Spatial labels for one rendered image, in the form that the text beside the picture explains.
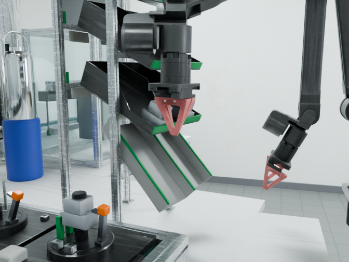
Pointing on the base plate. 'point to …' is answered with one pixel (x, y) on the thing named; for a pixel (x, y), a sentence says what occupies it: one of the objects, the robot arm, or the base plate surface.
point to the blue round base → (23, 149)
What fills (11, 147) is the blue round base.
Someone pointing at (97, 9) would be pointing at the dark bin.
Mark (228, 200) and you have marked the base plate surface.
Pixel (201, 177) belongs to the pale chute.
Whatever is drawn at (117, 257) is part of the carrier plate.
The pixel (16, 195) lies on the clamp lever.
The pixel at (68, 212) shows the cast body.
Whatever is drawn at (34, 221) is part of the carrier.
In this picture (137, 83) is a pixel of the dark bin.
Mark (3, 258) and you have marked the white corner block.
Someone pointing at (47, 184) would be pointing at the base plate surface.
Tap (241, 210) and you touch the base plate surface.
